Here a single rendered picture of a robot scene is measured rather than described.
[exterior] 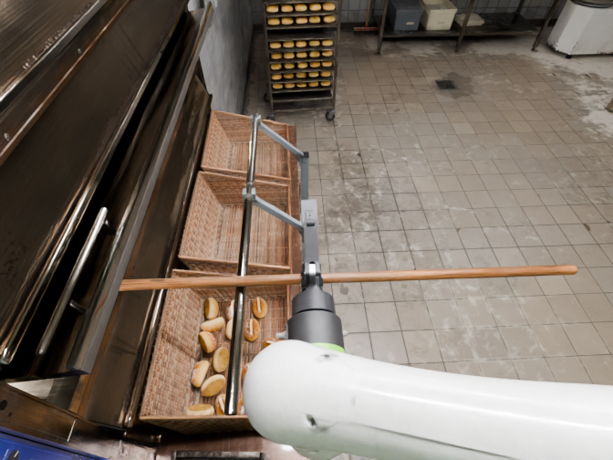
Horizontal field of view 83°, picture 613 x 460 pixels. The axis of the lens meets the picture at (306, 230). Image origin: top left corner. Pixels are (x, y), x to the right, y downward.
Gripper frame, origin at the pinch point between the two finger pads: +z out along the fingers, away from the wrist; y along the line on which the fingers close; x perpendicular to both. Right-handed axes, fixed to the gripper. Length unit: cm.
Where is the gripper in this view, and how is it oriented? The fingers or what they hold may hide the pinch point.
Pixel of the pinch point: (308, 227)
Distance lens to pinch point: 71.4
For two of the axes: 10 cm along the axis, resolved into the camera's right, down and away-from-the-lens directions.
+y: 0.0, 6.4, 7.7
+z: -0.4, -7.7, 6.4
